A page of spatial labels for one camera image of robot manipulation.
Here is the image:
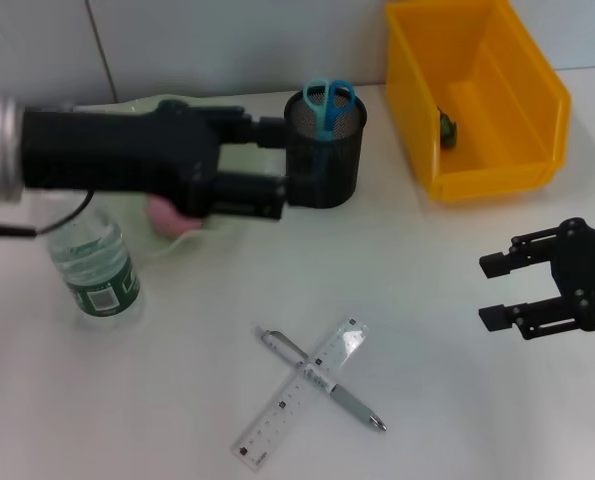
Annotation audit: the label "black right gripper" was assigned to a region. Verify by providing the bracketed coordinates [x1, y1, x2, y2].
[477, 215, 595, 343]

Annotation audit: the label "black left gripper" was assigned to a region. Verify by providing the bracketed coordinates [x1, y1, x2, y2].
[20, 98, 291, 222]

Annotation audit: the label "blue capped scissors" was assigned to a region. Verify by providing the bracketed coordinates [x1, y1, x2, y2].
[302, 76, 357, 174]

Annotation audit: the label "pink toy peach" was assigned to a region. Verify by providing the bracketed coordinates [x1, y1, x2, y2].
[143, 196, 214, 240]

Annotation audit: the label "green plastic wrapper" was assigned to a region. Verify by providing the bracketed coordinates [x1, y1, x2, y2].
[435, 104, 461, 151]

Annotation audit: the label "clear green-label water bottle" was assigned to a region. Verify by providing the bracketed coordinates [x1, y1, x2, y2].
[45, 199, 144, 330]

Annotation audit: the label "transparent plastic ruler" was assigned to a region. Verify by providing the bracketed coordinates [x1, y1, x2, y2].
[231, 315, 370, 473]

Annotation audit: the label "pale green glass fruit plate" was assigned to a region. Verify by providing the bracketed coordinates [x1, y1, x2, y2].
[70, 93, 269, 261]

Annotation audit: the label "black mesh pen holder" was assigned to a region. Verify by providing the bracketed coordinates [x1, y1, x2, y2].
[282, 87, 368, 210]

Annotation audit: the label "clear grey ballpoint pen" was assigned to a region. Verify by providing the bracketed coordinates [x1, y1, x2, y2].
[255, 327, 389, 433]

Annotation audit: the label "yellow plastic bin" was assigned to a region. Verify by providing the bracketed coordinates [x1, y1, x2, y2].
[382, 0, 573, 203]

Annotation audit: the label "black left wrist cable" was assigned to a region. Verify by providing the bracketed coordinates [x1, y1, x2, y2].
[0, 189, 97, 240]

